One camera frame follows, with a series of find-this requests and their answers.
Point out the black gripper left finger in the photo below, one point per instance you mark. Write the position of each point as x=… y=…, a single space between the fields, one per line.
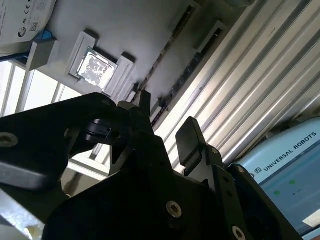
x=37 y=150

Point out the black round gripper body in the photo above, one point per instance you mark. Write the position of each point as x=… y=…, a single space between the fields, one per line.
x=112 y=215

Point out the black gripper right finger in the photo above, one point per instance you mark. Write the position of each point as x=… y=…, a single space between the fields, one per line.
x=190 y=145

